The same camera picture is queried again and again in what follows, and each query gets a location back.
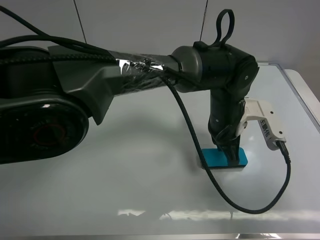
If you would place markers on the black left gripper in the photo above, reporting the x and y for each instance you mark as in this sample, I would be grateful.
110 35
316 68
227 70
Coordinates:
223 122

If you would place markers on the blue whiteboard eraser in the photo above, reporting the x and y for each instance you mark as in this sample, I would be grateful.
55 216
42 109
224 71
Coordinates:
216 159

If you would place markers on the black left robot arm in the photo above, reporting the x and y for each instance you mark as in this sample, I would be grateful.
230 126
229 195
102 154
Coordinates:
48 95

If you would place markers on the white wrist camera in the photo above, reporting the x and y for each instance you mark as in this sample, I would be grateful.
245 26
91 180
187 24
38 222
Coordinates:
270 125

